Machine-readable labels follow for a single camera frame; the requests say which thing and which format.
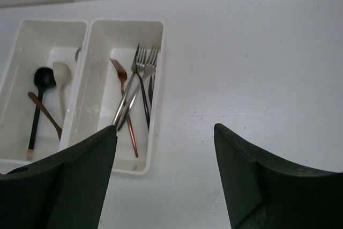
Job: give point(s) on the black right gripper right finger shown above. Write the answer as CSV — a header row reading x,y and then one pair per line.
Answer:
x,y
263,190

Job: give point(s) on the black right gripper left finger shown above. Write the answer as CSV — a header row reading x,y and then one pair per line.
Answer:
x,y
64,190

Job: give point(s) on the brown wooden spoon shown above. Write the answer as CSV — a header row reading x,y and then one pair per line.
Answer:
x,y
42,108

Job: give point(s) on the black plastic ladle spoon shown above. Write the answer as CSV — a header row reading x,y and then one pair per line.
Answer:
x,y
43,80

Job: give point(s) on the beige plastic spoon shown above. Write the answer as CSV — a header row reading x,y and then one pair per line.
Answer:
x,y
62,75

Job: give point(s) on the copper metal fork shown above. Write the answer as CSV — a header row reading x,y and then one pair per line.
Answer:
x,y
122,75

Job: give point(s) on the dark wooden fork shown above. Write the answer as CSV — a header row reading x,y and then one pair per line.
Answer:
x,y
151,88

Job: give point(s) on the silver metal fork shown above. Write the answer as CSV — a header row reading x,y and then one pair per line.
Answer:
x,y
149,69

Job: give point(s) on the black handled fork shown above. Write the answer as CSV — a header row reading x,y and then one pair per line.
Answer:
x,y
147,115

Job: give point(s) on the right white plastic container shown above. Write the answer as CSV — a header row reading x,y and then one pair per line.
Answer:
x,y
96,91

